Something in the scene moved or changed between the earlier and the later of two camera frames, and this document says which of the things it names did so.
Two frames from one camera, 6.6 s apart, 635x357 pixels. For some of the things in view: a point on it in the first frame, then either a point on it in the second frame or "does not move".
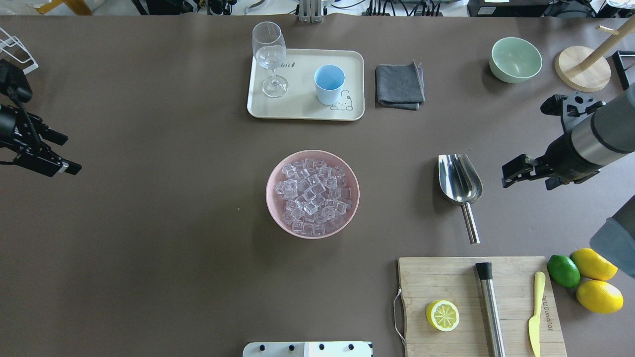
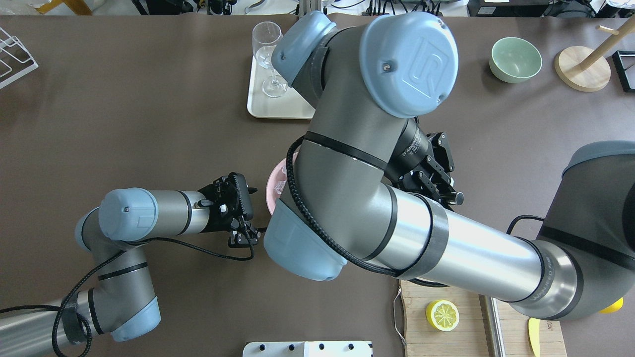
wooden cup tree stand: x=580 y=68 does not move
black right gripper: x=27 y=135 → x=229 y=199
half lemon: x=442 y=315 does not move
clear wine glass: x=269 y=49 does not move
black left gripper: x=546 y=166 → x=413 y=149
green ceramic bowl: x=513 y=60 does not move
